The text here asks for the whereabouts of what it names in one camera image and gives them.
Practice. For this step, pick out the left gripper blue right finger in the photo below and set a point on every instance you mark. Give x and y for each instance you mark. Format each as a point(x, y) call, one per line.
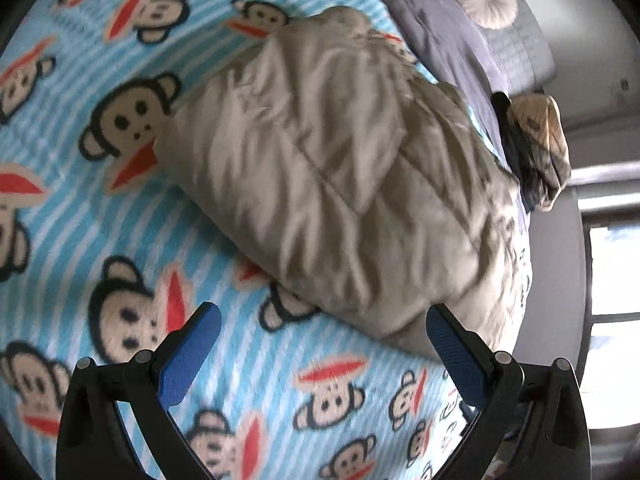
point(554, 441)

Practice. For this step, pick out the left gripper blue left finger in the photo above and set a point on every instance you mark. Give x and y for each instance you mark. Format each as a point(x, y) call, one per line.
point(93, 442)

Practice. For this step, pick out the beige quilted down jacket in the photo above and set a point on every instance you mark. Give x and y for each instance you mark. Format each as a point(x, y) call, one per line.
point(354, 182)

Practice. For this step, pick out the tan and black clothes pile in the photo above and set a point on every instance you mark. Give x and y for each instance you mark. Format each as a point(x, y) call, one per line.
point(535, 146)

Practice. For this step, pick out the blue monkey print blanket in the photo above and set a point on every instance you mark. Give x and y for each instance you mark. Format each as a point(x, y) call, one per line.
point(101, 254)

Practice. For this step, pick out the grey upholstered headboard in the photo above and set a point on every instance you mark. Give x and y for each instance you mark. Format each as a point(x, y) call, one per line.
point(522, 52)

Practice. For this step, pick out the purple grey duvet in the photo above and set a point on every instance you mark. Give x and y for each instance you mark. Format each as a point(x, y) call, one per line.
point(453, 49)

